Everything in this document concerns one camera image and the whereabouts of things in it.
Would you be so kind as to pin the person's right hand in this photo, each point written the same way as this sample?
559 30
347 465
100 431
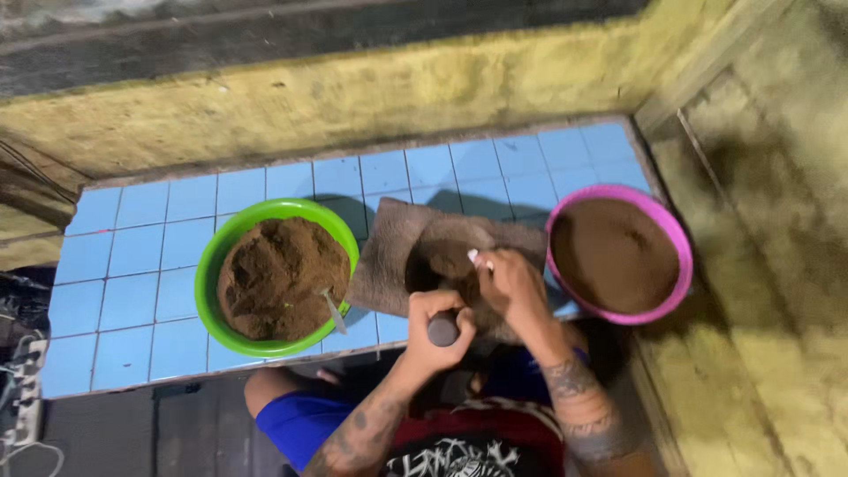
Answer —
520 298

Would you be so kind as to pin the metal spoon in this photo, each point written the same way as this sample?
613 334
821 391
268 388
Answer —
333 310

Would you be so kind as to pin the fine brown powder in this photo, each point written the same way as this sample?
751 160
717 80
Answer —
613 255

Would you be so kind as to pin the person's left fingers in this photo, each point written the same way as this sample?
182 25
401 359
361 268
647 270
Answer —
434 301

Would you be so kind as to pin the grey stone pestle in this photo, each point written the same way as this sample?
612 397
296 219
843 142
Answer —
442 330

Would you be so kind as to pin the small white scraper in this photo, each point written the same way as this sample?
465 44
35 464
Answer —
478 258

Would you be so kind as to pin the person's right fingers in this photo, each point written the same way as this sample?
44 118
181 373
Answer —
497 268

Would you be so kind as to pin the pink plastic bowl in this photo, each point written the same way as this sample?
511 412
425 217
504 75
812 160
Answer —
676 232

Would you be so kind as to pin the blue shorts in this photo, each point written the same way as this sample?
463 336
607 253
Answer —
298 421

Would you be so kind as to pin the brown towel cloth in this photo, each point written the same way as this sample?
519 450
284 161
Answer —
391 252

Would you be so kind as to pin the person's left hand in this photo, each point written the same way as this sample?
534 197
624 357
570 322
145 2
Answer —
424 341

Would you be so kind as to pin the heap of dark clutter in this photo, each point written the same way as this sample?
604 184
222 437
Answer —
20 358

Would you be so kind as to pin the dark stone mortar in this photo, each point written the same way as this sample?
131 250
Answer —
440 262

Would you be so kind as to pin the green plastic bowl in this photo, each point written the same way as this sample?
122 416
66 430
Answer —
212 278

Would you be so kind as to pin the coarse brown powder heap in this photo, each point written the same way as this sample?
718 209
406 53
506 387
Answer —
275 278

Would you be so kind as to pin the red black printed shirt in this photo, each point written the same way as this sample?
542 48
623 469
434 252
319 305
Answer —
477 444

